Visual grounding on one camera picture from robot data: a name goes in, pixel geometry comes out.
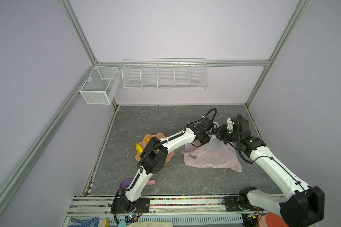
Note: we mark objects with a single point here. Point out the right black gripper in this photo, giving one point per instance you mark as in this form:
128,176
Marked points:
219,131

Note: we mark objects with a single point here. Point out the pink plastic bag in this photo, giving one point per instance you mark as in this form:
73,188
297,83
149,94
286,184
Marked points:
214,154

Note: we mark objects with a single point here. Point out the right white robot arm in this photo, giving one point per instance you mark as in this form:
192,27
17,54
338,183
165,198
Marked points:
300,205

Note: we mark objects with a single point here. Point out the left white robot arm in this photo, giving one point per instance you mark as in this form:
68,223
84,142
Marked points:
153,159

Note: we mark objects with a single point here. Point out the peach wavy fruit plate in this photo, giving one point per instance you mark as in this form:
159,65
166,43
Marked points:
141,145

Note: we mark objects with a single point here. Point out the lower yellow banana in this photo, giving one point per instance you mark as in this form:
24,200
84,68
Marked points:
139,148

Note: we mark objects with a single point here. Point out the purple pink scoop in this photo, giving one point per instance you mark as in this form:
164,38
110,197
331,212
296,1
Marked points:
126,183

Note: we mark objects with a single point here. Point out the orange glove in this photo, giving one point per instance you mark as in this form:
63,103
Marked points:
271,220

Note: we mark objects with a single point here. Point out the small white mesh basket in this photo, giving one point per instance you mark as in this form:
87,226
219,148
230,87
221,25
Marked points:
101,85

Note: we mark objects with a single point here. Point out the blue white cloth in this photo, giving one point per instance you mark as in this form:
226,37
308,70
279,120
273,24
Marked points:
87,222

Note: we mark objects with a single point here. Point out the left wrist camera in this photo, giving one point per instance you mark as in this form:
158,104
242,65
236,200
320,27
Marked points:
206,124

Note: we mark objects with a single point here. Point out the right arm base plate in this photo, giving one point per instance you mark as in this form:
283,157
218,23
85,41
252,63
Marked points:
231,203

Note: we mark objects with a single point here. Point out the long white wire basket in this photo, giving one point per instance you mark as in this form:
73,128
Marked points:
164,74

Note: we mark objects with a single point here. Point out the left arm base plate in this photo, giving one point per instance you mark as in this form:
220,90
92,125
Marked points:
143,205

